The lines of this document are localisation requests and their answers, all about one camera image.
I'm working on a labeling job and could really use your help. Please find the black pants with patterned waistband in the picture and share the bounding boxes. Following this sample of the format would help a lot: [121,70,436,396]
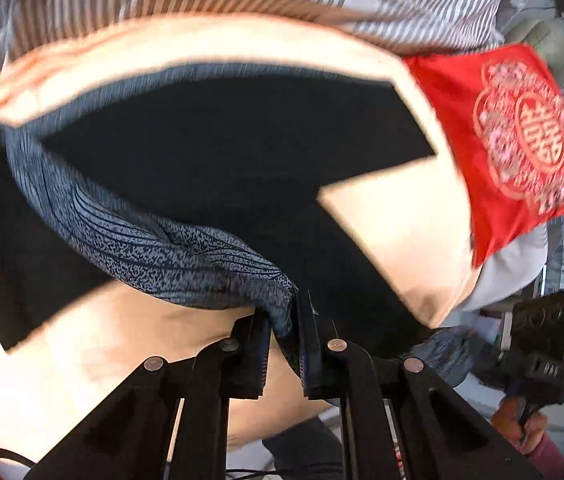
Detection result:
[0,63,472,386]

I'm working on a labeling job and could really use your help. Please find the person's right hand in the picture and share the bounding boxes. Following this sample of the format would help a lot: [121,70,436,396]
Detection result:
[491,396,548,455]

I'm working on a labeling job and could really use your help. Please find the red embroidered pillow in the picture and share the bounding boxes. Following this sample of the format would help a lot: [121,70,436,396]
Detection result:
[405,44,564,266]

